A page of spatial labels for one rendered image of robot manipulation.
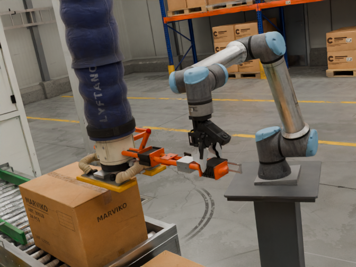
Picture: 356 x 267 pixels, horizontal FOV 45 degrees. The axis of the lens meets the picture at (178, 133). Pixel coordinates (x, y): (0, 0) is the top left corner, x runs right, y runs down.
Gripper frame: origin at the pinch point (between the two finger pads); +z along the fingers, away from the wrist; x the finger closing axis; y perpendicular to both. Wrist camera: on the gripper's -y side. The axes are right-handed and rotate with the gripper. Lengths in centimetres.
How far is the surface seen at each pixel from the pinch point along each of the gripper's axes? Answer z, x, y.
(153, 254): 67, -13, 65
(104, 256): 57, 12, 73
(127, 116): -16, -1, 49
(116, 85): -31, 1, 49
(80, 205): 25, 18, 73
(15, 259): 64, 36, 129
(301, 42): 58, -812, 418
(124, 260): 60, 6, 65
